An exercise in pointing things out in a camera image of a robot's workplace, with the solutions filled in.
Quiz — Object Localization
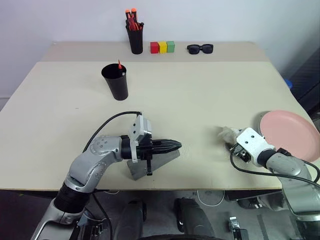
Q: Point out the pink plate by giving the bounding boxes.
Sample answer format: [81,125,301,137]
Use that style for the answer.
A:
[259,109,320,163]

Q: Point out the black plastic cup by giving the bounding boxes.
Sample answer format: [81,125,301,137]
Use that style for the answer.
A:
[101,63,130,101]

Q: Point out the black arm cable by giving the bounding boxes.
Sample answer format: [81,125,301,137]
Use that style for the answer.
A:
[229,147,320,187]
[82,111,143,153]

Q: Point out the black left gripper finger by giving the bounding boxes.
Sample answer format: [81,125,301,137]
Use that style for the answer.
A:
[152,138,181,147]
[152,145,183,154]

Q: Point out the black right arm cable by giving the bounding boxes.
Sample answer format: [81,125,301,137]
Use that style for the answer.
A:
[229,147,320,187]

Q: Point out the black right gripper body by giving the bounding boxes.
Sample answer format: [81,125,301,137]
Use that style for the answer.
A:
[231,143,252,162]

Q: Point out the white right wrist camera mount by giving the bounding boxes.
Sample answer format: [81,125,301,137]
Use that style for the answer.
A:
[236,127,277,168]

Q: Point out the small grey floor device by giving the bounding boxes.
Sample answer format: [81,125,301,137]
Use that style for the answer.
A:
[227,216,250,240]

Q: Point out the black tool holder cup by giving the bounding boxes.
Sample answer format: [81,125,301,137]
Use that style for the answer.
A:
[125,23,145,55]

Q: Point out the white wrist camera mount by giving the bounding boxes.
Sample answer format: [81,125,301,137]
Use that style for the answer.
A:
[127,112,153,164]
[236,127,277,168]

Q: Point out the dark rounded shape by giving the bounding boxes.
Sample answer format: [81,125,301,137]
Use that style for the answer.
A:
[114,199,147,240]
[173,197,216,240]

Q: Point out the black carbon fibre panel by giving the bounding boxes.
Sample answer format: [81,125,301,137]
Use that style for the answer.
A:
[281,47,320,113]

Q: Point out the black table frame beam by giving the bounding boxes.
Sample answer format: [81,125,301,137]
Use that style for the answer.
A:
[224,191,283,202]

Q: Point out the white tissue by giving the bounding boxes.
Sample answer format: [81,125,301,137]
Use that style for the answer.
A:
[216,126,242,147]

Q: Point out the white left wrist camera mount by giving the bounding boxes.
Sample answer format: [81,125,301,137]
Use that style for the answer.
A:
[127,112,153,164]

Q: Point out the black sunglasses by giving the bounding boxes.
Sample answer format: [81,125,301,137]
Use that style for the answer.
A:
[186,43,215,55]

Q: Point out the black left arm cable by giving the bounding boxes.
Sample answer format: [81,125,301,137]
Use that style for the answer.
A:
[82,111,143,153]

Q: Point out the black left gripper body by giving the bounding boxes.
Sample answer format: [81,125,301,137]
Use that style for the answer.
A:
[136,136,155,177]

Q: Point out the white floor cable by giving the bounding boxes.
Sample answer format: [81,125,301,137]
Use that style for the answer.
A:
[196,190,226,207]

